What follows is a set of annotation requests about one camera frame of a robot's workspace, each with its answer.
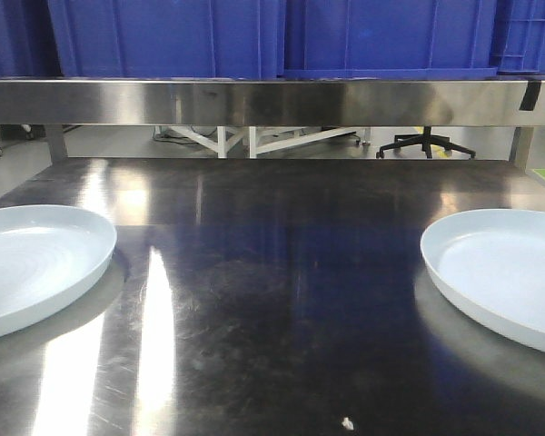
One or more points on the black office chair base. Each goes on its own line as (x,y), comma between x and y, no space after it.
(426,140)

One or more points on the white table frame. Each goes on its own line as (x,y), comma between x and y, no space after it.
(259,140)

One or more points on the black tape strip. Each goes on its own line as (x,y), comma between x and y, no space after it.
(531,95)

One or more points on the blue upper shelf left bin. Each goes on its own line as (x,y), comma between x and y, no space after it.
(169,39)

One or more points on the stainless steel shelf rail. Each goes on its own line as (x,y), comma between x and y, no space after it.
(347,103)

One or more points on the blue bin far right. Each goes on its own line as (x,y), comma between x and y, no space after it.
(518,42)

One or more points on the blue upper shelf right bin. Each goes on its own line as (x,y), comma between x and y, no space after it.
(389,39)

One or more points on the blue shelf bin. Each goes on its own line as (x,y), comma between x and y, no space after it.
(169,39)
(389,39)

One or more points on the light blue plate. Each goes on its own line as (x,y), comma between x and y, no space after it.
(490,264)
(50,256)

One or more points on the blue bin far left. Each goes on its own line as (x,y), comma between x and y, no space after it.
(27,40)

